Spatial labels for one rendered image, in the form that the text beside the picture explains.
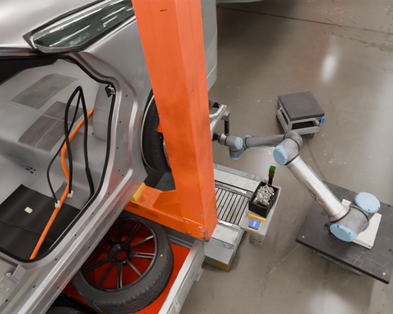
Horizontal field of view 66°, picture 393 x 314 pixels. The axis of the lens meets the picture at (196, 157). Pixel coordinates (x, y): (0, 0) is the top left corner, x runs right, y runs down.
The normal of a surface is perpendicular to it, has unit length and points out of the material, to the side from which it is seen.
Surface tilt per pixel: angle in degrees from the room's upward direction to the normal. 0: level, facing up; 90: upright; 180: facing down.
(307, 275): 0
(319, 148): 0
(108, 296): 0
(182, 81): 90
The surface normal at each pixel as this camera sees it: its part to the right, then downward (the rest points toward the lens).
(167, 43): -0.43, 0.69
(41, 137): -0.15, -0.59
